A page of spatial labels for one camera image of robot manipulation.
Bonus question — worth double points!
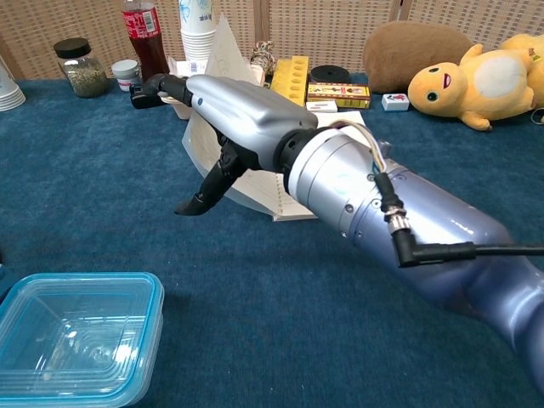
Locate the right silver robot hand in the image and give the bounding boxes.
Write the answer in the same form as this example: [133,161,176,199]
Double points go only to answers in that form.
[142,72,320,217]

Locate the white spiral notebook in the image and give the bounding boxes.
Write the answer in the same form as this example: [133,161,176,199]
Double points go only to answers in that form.
[181,12,367,224]

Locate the yellow block with round holes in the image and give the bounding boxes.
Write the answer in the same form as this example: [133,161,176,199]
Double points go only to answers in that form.
[269,54,311,108]

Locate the white labelled packet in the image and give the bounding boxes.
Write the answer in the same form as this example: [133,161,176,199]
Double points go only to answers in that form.
[169,58,210,78]

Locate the small white box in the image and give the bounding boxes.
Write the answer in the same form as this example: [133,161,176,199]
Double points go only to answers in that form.
[305,99,339,114]

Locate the tall white paper cup stack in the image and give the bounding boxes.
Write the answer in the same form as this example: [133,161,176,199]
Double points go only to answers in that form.
[178,0,219,63]

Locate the black round disc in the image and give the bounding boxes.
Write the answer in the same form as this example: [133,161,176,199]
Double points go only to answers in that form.
[309,65,353,85]

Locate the red and yellow box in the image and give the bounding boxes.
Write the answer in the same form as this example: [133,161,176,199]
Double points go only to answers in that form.
[306,82,372,110]

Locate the cola bottle with red cap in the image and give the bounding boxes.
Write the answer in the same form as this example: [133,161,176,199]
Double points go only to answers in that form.
[122,0,172,82]

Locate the small white plastic jar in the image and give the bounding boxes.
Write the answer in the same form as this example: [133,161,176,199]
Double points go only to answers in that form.
[110,59,143,93]

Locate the woven bamboo folding screen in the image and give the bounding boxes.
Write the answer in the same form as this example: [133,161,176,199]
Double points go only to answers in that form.
[0,0,544,82]

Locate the white mahjong tile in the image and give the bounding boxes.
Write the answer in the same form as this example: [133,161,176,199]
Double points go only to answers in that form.
[380,92,411,113]

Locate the glass jar with black lid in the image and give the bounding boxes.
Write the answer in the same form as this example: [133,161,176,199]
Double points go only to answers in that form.
[53,37,109,99]

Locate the brown plush cushion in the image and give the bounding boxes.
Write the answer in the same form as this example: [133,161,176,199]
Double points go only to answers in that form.
[361,20,474,95]

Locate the blue table cloth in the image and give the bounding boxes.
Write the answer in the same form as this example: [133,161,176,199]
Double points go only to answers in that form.
[0,71,544,408]

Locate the short white paper cup stack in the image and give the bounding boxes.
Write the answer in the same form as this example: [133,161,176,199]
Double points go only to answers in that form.
[0,56,27,113]

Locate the yellow plush with white belly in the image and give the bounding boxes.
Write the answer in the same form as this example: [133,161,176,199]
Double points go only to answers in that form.
[407,42,536,132]

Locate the clear blue plastic container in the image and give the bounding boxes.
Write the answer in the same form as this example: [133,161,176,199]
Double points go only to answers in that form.
[0,271,166,408]

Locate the plain yellow plush toy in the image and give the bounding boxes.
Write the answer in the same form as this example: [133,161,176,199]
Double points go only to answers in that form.
[500,33,544,110]

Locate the twine rope bundle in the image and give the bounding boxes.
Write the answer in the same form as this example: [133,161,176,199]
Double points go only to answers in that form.
[250,39,277,78]

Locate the black arm cable with connector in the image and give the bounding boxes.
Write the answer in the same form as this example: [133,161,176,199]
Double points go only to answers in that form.
[372,168,544,269]

